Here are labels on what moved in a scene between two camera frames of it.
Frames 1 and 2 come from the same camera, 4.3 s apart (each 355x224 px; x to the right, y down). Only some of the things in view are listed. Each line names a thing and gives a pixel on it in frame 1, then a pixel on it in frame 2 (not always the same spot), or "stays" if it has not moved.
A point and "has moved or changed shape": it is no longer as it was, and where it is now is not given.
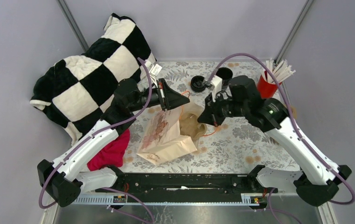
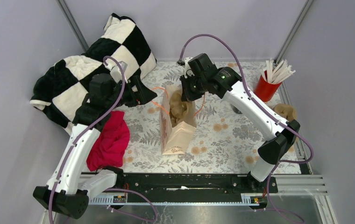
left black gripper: [173, 99] -> [143, 95]
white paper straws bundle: [280, 70] stays
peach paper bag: [161, 141] has moved or changed shape
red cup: [266, 90] stays
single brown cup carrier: [189, 125] -> [180, 110]
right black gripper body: [229, 107] -> [194, 87]
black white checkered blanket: [74, 91] stays
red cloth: [111, 153] stays
